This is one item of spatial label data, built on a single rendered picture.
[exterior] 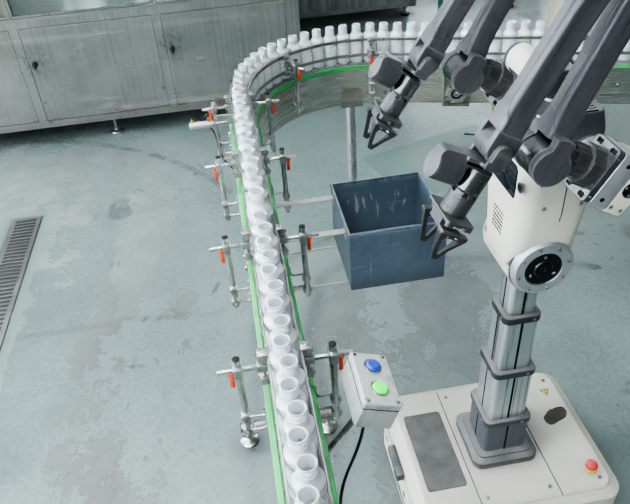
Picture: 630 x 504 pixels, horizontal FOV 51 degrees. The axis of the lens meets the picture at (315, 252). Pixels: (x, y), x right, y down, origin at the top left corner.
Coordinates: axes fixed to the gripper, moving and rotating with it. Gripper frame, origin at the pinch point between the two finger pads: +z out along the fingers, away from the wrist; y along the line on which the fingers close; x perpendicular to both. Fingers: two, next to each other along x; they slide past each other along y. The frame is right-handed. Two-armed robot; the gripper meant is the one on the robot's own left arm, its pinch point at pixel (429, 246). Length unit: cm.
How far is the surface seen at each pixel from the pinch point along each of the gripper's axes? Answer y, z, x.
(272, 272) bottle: -17.7, 27.4, -21.0
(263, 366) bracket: 5.8, 35.1, -24.0
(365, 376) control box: 17.0, 22.8, -8.9
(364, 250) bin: -53, 36, 20
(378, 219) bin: -82, 39, 37
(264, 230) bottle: -32.3, 25.5, -21.5
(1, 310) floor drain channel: -168, 190, -75
